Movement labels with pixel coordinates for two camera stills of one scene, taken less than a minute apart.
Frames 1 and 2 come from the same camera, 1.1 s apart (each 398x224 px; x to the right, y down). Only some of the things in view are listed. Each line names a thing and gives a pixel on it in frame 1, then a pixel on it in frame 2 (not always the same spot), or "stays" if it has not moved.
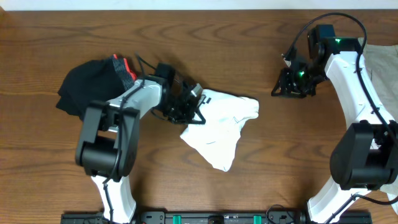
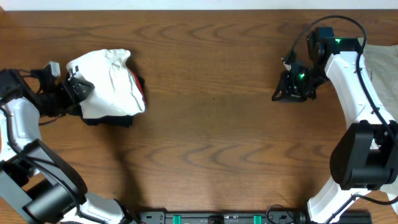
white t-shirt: x=224 y=114 to x=116 y=90
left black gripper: x=189 y=109 to x=68 y=92
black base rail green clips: x=216 y=217 stays
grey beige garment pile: x=382 y=63 stays
